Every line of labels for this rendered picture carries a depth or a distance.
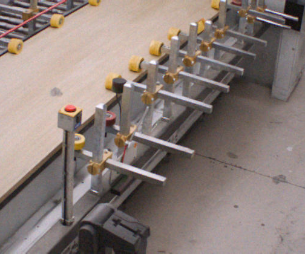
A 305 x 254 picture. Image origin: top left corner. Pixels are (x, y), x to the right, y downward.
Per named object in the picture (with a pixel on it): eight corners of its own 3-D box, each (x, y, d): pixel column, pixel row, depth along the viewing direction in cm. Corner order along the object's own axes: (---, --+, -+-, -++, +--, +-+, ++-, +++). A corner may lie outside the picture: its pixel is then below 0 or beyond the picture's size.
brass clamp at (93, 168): (112, 162, 312) (114, 152, 310) (98, 178, 301) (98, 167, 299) (100, 158, 314) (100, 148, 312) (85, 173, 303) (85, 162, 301)
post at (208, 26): (204, 95, 417) (212, 20, 393) (201, 97, 414) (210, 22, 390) (198, 94, 418) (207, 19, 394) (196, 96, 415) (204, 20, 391)
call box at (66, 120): (81, 126, 270) (83, 107, 266) (72, 134, 265) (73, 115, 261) (66, 121, 273) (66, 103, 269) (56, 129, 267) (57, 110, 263)
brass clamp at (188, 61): (201, 60, 388) (201, 51, 385) (192, 68, 377) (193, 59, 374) (190, 56, 389) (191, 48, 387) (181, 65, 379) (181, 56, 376)
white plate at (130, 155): (136, 158, 339) (138, 138, 334) (110, 184, 318) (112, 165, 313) (135, 157, 339) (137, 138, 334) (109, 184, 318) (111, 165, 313)
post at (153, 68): (149, 151, 356) (159, 60, 332) (145, 154, 353) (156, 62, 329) (142, 149, 357) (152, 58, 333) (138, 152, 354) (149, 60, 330)
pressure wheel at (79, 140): (80, 153, 319) (81, 130, 313) (86, 164, 313) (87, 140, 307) (63, 156, 316) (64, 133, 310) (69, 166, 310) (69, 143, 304)
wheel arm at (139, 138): (193, 157, 321) (194, 149, 318) (190, 161, 318) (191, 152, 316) (103, 129, 334) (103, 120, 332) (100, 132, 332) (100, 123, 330)
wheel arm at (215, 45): (255, 58, 397) (256, 53, 395) (253, 60, 394) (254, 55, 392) (174, 34, 412) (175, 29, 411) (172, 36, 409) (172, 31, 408)
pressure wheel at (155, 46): (163, 39, 388) (157, 50, 384) (164, 48, 394) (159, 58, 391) (153, 36, 389) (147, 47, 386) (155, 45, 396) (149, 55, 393)
